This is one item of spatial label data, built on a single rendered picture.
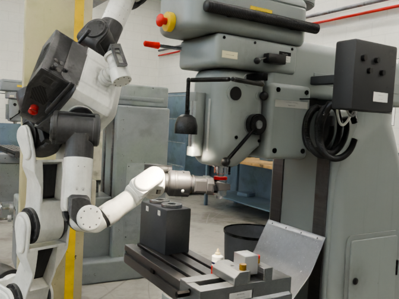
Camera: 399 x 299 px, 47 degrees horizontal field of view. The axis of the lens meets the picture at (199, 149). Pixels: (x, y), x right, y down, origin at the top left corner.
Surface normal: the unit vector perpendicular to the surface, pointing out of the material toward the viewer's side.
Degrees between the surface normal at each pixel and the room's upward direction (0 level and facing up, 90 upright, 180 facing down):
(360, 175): 90
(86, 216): 76
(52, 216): 81
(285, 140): 90
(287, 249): 63
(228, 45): 90
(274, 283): 90
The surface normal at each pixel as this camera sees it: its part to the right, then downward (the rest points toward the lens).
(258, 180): -0.85, -0.01
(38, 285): 0.40, -0.84
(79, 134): 0.29, -0.18
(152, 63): 0.53, 0.08
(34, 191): -0.67, 0.00
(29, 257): 0.73, 0.22
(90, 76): 0.66, -0.46
